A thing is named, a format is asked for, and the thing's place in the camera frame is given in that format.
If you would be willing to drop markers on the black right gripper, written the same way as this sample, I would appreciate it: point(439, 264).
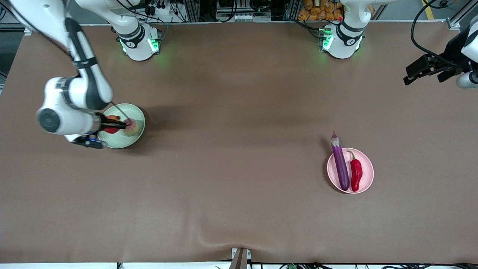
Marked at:
point(103, 123)

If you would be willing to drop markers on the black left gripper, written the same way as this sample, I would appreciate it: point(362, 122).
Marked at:
point(451, 59)

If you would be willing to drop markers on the red apple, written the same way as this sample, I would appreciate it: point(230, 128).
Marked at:
point(111, 131)

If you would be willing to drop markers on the green pink peach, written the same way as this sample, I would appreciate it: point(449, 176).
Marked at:
point(133, 129)

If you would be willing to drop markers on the red chili pepper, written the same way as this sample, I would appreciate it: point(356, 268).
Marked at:
point(356, 173)

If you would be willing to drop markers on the purple eggplant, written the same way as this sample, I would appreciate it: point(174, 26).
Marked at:
point(340, 164)

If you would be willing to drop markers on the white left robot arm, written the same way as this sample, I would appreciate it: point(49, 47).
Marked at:
point(343, 46)

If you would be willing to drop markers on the light green round plate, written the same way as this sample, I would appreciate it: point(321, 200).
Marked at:
point(127, 144)

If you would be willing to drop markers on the pink round plate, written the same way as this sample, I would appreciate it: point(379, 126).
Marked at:
point(368, 175)

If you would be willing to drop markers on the white power strip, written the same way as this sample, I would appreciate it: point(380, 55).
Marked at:
point(160, 9)

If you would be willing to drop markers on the brown table cloth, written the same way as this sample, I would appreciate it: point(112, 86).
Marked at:
point(239, 209)

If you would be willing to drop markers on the aluminium frame beam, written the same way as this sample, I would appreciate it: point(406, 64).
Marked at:
point(460, 18)

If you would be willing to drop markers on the aluminium frame post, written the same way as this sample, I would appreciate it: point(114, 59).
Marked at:
point(192, 11)

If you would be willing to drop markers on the grey metal bracket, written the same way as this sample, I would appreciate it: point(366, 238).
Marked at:
point(240, 259)

